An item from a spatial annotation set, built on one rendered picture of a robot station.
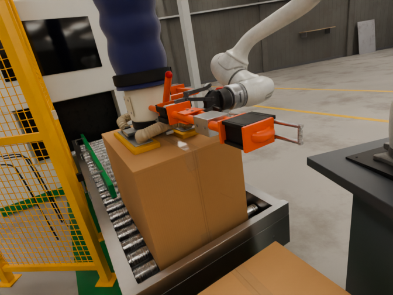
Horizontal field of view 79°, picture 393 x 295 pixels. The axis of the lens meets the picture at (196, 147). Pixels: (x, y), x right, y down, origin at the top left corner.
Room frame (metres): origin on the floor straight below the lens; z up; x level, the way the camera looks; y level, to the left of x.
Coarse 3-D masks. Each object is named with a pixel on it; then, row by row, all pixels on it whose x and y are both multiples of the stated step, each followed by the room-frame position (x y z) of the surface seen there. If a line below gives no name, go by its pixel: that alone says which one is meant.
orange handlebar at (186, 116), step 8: (176, 88) 1.33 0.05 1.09; (184, 88) 1.25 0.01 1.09; (192, 88) 1.19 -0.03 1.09; (176, 96) 1.08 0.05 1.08; (176, 112) 0.70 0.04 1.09; (184, 112) 0.65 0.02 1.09; (192, 112) 0.64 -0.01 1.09; (200, 112) 0.65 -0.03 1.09; (184, 120) 0.64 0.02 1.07; (192, 120) 0.60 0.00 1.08; (216, 128) 0.50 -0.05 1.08; (272, 128) 0.42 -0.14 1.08; (256, 136) 0.40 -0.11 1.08; (264, 136) 0.40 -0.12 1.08; (272, 136) 0.41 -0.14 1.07
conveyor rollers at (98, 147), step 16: (96, 144) 2.48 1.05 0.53; (96, 176) 1.61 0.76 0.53; (112, 176) 1.58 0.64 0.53; (112, 208) 1.14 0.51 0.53; (256, 208) 0.91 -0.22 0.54; (128, 224) 0.99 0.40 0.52; (128, 240) 0.84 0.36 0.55; (128, 256) 0.74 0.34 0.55; (144, 256) 0.75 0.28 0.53; (144, 272) 0.66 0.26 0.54
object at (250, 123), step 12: (228, 120) 0.46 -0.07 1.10; (240, 120) 0.45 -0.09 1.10; (252, 120) 0.43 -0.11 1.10; (264, 120) 0.42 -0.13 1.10; (228, 132) 0.46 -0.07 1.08; (240, 132) 0.43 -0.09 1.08; (252, 132) 0.41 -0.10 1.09; (228, 144) 0.45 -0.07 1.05; (240, 144) 0.43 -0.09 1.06; (252, 144) 0.40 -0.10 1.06; (264, 144) 0.42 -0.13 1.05
